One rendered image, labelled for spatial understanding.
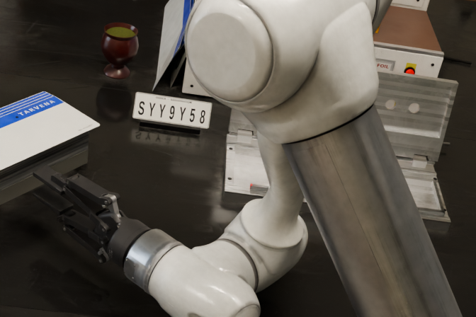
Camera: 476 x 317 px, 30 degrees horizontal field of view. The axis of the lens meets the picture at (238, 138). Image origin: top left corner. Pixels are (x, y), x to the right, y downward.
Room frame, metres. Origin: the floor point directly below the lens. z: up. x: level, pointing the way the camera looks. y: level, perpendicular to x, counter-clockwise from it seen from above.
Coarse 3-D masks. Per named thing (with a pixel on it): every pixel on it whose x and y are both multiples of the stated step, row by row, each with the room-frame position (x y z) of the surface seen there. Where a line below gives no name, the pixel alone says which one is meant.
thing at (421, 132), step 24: (384, 72) 1.59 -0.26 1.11; (384, 96) 1.59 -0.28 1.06; (408, 96) 1.60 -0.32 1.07; (432, 96) 1.61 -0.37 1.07; (240, 120) 1.54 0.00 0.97; (384, 120) 1.59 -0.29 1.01; (408, 120) 1.59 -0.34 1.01; (432, 120) 1.60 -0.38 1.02; (408, 144) 1.57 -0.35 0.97; (432, 144) 1.58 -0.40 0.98
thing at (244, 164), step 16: (240, 144) 1.53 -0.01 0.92; (256, 144) 1.54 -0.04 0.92; (240, 160) 1.47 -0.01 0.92; (256, 160) 1.49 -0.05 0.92; (400, 160) 1.57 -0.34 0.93; (416, 160) 1.57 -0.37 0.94; (224, 176) 1.43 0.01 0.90; (240, 176) 1.42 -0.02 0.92; (256, 176) 1.43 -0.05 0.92; (416, 176) 1.54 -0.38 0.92; (432, 176) 1.55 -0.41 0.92; (224, 192) 1.36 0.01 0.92; (240, 192) 1.36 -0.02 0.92; (256, 192) 1.37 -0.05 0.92; (416, 192) 1.48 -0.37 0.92; (432, 192) 1.49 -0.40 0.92; (304, 208) 1.37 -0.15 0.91; (432, 208) 1.43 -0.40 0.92; (432, 224) 1.39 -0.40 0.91; (448, 224) 1.39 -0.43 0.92
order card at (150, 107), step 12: (144, 96) 1.59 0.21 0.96; (156, 96) 1.59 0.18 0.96; (168, 96) 1.59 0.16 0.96; (144, 108) 1.58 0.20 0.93; (156, 108) 1.58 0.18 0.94; (168, 108) 1.58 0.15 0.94; (180, 108) 1.59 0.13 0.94; (192, 108) 1.59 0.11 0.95; (204, 108) 1.60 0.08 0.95; (156, 120) 1.57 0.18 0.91; (168, 120) 1.57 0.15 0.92; (180, 120) 1.58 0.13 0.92; (192, 120) 1.58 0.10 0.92; (204, 120) 1.58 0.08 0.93
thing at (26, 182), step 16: (32, 96) 1.44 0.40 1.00; (64, 144) 1.34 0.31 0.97; (80, 144) 1.38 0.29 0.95; (32, 160) 1.28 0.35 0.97; (48, 160) 1.31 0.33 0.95; (64, 160) 1.35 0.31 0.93; (80, 160) 1.38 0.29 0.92; (0, 176) 1.22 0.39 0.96; (16, 176) 1.25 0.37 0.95; (32, 176) 1.28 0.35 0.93; (0, 192) 1.22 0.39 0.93; (16, 192) 1.25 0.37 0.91
